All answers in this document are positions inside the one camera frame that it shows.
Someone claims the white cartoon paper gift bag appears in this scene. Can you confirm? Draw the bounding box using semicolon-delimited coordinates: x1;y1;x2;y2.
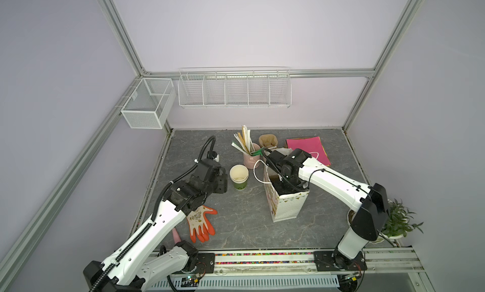
261;148;312;222

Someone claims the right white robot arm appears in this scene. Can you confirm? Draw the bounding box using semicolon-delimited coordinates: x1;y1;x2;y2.
261;148;390;270

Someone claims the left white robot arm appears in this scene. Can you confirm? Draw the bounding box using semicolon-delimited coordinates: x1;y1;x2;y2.
83;136;227;291

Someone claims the green paper coffee cup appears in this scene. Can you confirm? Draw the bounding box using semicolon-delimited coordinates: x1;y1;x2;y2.
229;164;249;190

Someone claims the brown pulp cup carrier stack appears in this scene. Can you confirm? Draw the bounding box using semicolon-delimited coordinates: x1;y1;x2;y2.
258;134;278;148

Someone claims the pink cup of stirrers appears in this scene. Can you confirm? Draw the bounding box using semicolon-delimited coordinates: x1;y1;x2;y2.
231;125;263;169

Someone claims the orange white work glove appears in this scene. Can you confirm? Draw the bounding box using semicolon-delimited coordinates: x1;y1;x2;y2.
186;206;218;243

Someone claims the purple pink silicone spatula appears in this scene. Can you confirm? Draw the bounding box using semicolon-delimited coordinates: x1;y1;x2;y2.
172;228;181;244

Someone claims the white plant pot saucer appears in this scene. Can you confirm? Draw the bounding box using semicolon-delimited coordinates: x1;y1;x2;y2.
347;210;356;226

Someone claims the small white mesh basket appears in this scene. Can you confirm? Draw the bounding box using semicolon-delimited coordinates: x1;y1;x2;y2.
121;78;176;130

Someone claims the potted green plant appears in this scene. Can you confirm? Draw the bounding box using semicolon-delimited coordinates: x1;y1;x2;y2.
381;199;423;240

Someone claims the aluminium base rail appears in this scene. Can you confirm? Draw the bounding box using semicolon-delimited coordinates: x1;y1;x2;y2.
99;247;437;292

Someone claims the long white wire shelf basket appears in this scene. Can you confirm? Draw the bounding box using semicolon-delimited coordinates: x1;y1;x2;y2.
178;66;293;108

